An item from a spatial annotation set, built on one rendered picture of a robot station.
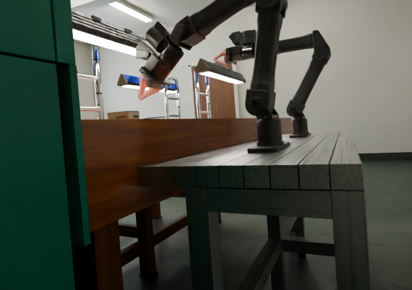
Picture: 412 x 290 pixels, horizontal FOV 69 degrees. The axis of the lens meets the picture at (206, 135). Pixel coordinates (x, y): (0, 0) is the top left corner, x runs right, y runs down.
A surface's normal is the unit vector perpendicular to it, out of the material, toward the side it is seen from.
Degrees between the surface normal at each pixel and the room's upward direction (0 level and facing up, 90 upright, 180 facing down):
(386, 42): 90
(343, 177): 90
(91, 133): 90
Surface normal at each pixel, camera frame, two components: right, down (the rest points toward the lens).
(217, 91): -0.42, 0.05
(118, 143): 0.89, -0.05
